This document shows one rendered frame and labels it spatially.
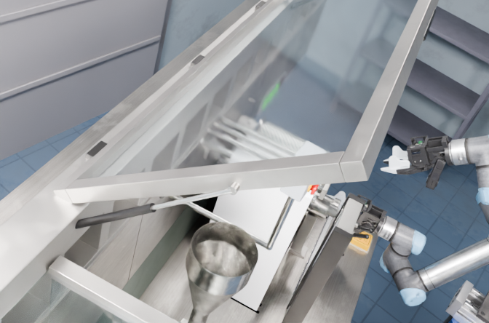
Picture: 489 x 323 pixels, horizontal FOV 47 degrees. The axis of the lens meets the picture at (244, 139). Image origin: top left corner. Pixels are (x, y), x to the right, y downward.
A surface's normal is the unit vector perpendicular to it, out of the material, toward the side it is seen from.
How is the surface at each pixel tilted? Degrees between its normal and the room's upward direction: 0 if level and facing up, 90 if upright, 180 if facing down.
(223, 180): 90
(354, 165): 90
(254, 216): 90
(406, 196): 0
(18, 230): 0
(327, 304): 0
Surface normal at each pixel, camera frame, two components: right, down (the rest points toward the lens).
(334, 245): -0.39, 0.51
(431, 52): -0.59, 0.39
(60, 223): 0.26, -0.74
